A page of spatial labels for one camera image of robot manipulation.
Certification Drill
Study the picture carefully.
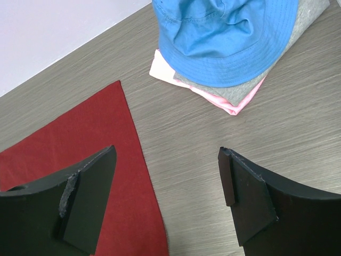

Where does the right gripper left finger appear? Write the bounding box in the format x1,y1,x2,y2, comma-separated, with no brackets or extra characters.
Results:
1,146,117,256

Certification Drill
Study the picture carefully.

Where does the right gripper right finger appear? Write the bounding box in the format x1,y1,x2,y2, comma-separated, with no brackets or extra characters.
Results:
218,147,340,256

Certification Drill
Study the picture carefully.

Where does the red cloth napkin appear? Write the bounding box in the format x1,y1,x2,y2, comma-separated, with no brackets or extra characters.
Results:
1,82,168,256

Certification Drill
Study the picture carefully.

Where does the pink folded cloth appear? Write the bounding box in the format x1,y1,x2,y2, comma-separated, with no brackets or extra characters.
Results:
149,49,265,116

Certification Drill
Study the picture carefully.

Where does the blue bucket hat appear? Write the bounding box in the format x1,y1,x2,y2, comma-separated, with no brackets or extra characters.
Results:
152,0,298,87

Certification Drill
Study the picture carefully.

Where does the grey folded cloth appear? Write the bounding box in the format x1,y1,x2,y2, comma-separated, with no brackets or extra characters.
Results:
173,0,330,106

